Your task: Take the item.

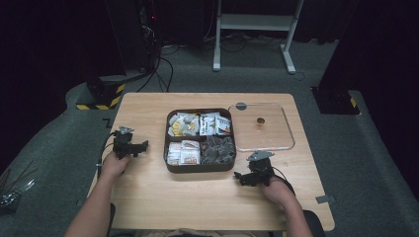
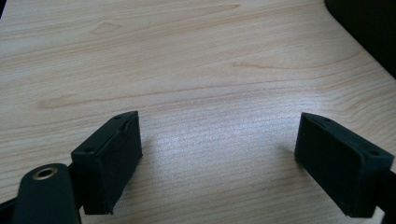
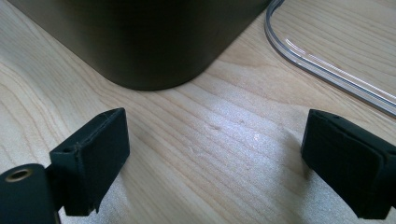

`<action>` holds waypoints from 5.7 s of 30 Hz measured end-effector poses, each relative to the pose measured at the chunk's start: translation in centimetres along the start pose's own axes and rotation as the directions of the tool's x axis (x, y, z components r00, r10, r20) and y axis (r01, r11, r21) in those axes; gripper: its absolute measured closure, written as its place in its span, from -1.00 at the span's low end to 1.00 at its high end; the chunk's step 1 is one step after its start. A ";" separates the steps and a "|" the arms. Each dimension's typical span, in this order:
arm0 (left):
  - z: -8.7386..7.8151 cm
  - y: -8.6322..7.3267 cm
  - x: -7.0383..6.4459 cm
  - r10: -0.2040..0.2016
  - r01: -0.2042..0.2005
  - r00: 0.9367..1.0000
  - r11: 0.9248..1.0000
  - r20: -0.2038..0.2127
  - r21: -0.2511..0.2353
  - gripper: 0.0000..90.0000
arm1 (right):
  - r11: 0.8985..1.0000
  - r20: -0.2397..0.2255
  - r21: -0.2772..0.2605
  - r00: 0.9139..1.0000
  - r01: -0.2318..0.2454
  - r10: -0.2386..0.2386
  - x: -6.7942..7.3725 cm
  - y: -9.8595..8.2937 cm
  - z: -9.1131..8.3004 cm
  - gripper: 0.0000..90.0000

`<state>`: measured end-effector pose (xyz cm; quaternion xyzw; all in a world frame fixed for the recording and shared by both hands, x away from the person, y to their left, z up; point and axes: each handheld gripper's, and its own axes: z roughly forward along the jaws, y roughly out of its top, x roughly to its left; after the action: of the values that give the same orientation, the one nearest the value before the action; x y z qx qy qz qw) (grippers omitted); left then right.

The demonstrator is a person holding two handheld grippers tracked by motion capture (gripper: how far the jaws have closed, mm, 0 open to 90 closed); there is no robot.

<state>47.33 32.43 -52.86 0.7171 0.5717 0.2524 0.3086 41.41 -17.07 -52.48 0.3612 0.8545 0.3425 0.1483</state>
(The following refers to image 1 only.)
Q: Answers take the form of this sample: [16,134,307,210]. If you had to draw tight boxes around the black equipment rack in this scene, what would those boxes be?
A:
[136,0,163,73]

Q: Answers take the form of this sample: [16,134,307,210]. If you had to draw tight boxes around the person's left hand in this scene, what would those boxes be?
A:
[100,151,132,179]

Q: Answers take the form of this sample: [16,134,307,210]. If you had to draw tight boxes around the pile of yellow grey packets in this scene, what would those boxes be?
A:
[168,112,201,137]

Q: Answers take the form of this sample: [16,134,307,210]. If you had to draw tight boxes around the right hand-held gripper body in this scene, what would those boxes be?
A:
[245,150,276,187]

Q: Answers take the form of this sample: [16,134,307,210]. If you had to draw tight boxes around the pile of dark packets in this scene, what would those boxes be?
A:
[200,135,236,166]

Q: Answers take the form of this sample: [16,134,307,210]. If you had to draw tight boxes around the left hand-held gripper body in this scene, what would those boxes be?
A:
[112,125,136,161]

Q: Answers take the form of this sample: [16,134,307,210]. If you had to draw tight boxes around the black yellow striped base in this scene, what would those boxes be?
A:
[75,74,127,112]

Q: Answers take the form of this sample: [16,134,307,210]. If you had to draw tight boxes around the pile of white green packets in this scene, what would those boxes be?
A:
[199,112,232,137]

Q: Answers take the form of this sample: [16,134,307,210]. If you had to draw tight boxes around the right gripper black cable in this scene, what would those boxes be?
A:
[272,166,296,197]

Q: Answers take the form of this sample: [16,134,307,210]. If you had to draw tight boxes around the clear square lid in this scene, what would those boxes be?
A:
[227,102,296,153]

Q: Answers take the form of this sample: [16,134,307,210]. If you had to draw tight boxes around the black stand base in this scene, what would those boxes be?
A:
[310,85,361,117]

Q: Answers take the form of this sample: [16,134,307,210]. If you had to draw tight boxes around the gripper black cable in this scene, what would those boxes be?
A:
[96,130,119,181]
[272,166,296,197]

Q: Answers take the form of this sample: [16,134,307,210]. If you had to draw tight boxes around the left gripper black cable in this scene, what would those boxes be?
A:
[96,130,119,181]

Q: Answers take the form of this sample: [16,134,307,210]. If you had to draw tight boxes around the pile of white orange packets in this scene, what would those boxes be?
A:
[166,139,202,166]

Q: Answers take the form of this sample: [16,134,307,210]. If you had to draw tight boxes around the white metal stand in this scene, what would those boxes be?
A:
[212,0,305,75]

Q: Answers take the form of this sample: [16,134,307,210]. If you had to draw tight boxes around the metal tripod legs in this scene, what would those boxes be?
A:
[0,160,38,212]

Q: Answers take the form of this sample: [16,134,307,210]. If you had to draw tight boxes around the cables under white stand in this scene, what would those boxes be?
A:
[203,32,285,53]

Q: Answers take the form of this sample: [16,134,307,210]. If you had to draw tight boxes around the black floor cables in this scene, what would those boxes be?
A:
[135,43,181,94]

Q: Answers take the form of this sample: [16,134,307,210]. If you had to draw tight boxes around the brown compartment tray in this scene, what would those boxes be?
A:
[163,108,237,175]

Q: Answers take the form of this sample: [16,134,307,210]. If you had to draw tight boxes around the person's right hand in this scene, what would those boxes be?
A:
[259,176,296,209]

